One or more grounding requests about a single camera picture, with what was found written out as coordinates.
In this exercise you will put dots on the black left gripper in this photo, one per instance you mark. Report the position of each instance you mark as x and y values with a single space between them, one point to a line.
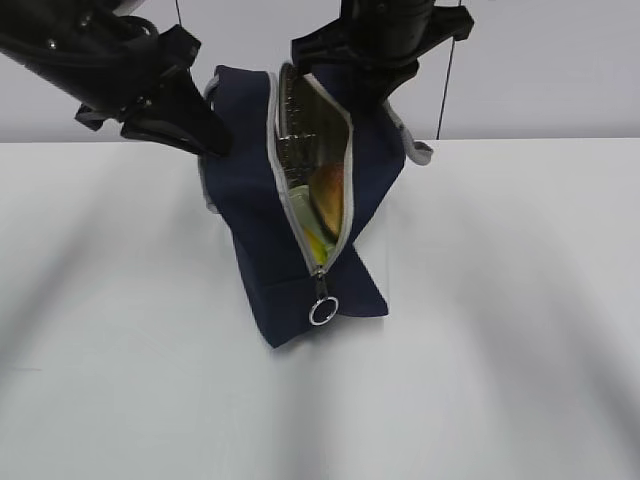
119 66

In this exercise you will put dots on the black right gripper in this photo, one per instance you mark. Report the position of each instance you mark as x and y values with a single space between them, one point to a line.
380 42

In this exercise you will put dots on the navy insulated lunch bag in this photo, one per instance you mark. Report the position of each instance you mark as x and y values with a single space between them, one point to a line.
311 163

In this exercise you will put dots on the brown bread roll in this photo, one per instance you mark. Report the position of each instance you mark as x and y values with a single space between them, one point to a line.
326 191

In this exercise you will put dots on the yellow banana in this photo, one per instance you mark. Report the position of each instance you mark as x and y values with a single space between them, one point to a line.
321 246

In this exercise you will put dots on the green lidded glass container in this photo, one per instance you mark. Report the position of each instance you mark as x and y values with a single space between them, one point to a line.
303 209

